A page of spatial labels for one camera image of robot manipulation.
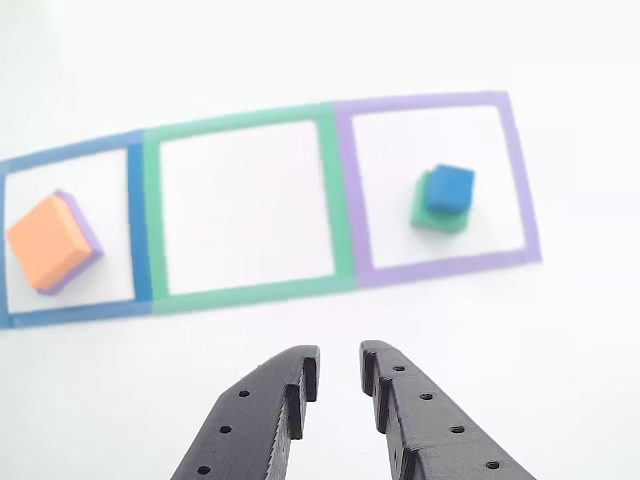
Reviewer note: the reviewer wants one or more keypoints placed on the green cube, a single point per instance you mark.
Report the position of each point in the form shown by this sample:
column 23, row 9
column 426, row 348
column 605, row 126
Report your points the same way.
column 427, row 220

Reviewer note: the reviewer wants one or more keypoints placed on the small blue cube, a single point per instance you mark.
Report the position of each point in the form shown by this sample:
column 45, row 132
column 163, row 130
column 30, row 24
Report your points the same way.
column 450, row 187

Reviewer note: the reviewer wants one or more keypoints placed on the purple square block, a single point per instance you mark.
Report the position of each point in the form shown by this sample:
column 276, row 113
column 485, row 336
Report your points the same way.
column 85, row 225

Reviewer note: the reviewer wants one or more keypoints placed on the orange square block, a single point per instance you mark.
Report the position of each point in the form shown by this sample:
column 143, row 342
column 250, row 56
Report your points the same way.
column 47, row 240

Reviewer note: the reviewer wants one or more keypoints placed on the blue tape square frame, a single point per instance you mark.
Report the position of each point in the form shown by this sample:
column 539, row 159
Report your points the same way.
column 139, row 225

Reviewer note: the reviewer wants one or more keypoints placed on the green tape square frame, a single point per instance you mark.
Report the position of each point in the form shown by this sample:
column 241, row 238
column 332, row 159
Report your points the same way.
column 340, row 200

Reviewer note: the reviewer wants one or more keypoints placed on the purple tape square frame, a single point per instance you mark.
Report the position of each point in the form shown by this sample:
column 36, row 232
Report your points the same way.
column 355, row 200

